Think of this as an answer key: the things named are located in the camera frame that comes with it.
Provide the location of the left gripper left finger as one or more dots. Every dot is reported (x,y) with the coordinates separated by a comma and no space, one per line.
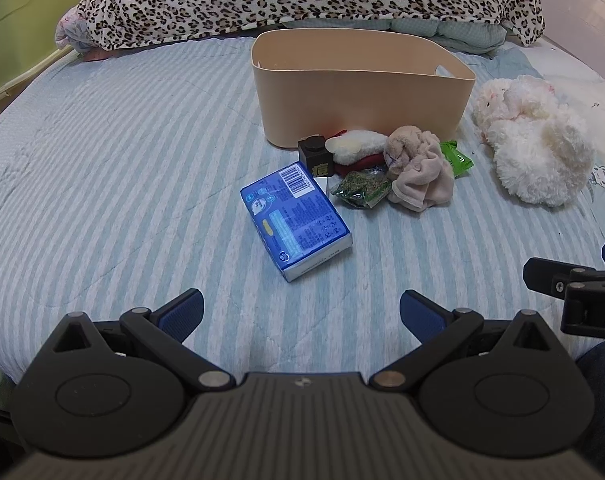
(160,334)

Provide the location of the black cube box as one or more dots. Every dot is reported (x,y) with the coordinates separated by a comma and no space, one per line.
(314,156)

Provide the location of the blue tissue pack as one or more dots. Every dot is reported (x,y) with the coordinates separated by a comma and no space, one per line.
(296,221)

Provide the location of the white pillow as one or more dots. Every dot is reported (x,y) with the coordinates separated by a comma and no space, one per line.
(576,83)

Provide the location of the light green folded quilt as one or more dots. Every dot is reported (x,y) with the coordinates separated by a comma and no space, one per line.
(472,38)

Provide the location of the blue striped bed sheet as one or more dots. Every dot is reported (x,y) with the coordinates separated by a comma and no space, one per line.
(120,187)

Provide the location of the beige plastic storage bin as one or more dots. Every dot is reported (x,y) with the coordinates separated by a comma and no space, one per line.
(320,81)

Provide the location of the green snack packet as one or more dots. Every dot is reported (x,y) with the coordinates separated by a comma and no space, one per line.
(459,162)

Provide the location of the beige cloth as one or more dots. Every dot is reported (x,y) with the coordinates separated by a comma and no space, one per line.
(420,175)

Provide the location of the white fluffy plush toy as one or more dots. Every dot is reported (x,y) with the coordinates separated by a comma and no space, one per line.
(542,150)

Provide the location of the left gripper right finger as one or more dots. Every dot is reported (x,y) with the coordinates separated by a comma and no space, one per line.
(442,334)

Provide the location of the dark green seaweed packet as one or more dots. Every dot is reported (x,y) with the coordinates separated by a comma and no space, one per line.
(363,189)

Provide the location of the white red plush toy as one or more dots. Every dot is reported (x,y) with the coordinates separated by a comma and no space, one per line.
(356,150)

